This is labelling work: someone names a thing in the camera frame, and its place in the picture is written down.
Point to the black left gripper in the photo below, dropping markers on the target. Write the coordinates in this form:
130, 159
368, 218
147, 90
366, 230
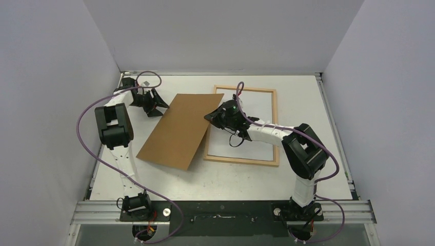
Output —
156, 100

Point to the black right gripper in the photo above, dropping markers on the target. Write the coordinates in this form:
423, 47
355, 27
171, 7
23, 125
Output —
219, 117

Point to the brown cardboard backing board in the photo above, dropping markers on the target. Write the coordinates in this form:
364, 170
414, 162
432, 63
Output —
178, 134

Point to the light wooden picture frame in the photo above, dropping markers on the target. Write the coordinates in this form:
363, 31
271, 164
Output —
266, 132

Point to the printed colour photo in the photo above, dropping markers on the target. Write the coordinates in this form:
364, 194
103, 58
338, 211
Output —
222, 144

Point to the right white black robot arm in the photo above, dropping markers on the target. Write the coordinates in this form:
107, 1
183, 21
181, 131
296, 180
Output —
305, 158

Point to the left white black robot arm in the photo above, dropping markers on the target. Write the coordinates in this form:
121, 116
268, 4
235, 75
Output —
116, 133

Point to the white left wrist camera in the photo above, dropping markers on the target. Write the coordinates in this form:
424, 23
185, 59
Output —
147, 84

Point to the front aluminium black mounting rail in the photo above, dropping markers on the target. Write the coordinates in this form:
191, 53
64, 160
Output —
349, 222

